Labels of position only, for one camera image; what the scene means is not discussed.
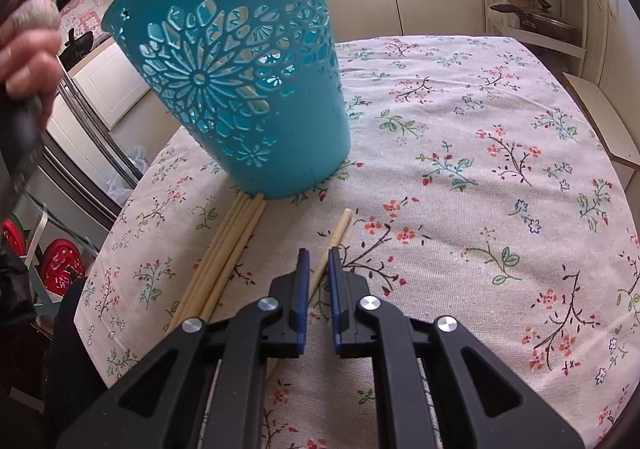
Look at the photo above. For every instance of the teal cut-out plastic basket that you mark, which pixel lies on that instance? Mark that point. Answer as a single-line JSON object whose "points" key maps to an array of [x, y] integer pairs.
{"points": [[300, 119]]}

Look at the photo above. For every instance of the person's left hand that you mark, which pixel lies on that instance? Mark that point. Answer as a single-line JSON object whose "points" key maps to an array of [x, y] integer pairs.
{"points": [[30, 49]]}

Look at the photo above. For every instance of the white drawer cabinet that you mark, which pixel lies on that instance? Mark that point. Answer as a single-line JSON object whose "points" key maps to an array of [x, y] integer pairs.
{"points": [[110, 84]]}

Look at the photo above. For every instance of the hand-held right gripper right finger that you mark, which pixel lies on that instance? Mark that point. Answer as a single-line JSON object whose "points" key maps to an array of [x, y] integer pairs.
{"points": [[334, 301]]}

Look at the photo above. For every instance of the floral tablecloth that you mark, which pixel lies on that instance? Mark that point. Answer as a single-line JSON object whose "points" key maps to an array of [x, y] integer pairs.
{"points": [[450, 229]]}

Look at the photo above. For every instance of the stainless steel refrigerator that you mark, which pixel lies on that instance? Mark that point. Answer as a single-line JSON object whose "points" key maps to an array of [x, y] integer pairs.
{"points": [[80, 164]]}

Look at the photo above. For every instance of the beige wooden board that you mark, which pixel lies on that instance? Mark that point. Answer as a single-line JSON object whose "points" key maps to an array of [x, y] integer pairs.
{"points": [[600, 119]]}

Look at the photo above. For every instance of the clear plastic bag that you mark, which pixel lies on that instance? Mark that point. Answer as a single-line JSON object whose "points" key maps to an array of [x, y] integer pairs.
{"points": [[125, 179]]}

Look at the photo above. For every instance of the black pot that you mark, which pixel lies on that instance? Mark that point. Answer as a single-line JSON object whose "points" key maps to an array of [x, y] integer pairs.
{"points": [[77, 46]]}

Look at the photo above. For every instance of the person's black clothing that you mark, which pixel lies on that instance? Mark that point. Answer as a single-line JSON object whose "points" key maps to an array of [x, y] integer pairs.
{"points": [[65, 369]]}

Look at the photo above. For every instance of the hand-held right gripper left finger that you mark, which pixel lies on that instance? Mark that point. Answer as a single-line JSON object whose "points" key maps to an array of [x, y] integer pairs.
{"points": [[300, 301]]}

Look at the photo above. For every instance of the lidded pan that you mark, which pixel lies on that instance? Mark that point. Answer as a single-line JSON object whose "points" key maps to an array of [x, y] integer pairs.
{"points": [[545, 24]]}

